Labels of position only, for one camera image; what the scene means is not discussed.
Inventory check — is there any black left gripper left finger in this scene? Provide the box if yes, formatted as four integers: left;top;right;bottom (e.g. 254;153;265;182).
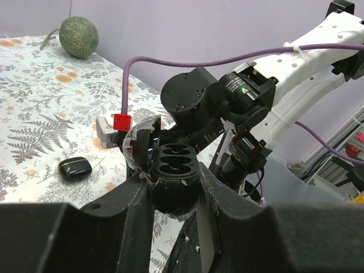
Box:
1;174;154;272

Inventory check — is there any green melon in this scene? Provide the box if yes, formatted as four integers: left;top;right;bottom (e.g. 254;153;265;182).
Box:
40;16;99;59

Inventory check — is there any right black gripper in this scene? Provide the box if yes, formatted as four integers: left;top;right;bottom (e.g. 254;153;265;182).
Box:
160;122;225;151

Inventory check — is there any black gold-trim earbud case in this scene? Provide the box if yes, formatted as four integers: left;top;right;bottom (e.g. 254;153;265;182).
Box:
58;157;92;182

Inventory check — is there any taped black earbud case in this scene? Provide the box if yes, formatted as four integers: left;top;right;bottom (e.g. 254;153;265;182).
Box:
122;115;201;220

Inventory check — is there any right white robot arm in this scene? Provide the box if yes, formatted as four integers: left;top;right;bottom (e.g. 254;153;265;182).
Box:
154;1;363;272

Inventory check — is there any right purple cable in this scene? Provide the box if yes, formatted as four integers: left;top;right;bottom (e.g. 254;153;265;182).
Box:
120;43;364;165

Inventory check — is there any floral patterned table mat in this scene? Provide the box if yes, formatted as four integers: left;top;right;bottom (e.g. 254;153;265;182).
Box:
1;36;200;272

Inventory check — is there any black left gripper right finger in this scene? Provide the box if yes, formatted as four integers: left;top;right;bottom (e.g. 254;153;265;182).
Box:
197;165;363;272

